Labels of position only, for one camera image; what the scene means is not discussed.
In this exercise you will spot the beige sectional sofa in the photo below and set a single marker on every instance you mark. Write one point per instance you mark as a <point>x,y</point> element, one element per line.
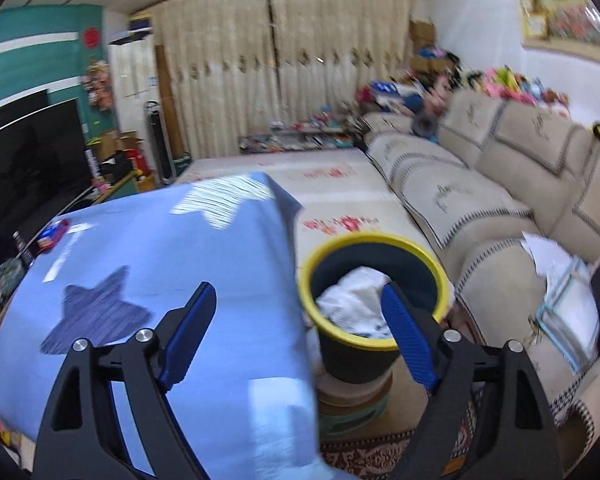
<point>498,169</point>

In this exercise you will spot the artificial flower decoration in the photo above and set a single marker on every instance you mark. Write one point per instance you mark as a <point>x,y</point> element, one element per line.
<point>98,86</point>

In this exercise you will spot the white standing air conditioner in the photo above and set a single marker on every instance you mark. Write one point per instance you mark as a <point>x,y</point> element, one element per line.
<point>130,49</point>

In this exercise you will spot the blue star tablecloth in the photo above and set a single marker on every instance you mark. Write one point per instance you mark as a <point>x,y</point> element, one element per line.
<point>246,405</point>

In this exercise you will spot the blue tissue pack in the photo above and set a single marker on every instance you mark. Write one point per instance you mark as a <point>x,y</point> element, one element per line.
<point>52,234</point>

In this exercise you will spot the beige embroidered curtains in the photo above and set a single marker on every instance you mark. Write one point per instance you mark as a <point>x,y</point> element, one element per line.
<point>237,66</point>

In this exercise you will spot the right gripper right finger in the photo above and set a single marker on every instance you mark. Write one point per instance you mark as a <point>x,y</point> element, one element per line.
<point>514,437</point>

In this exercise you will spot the pile of plush toys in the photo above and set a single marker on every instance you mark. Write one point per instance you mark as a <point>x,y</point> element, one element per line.
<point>410,88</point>

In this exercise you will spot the stacked cardboard boxes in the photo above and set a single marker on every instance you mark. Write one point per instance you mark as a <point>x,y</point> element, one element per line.
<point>425,45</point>

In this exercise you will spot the floral floor mattress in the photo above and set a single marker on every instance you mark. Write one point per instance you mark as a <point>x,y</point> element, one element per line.
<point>340,192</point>

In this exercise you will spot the low glass toy shelf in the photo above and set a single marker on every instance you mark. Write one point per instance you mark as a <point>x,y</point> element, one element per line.
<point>322,132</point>

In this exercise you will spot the clear water bottle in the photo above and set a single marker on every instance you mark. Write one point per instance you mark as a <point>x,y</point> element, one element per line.
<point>24,253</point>

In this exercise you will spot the glass ashtray bowl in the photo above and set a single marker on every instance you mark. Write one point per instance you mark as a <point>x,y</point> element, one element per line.
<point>11,274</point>

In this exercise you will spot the white cloth towel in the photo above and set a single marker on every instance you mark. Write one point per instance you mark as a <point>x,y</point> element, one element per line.
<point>353,303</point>

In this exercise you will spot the papers on sofa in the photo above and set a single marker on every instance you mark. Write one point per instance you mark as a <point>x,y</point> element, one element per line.
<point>568,315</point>

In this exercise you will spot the yellow rim black trash bin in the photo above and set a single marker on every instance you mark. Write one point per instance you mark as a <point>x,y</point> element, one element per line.
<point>418,275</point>

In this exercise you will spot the black flat television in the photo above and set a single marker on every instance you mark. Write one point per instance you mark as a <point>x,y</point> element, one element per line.
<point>43,170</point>

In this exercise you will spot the black tower fan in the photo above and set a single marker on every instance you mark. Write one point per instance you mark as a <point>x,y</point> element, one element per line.
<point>159,140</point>

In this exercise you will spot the framed flower painting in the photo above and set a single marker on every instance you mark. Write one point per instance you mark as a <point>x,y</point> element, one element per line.
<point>567,26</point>

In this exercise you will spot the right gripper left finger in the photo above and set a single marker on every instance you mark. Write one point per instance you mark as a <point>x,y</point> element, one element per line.
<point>80,436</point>

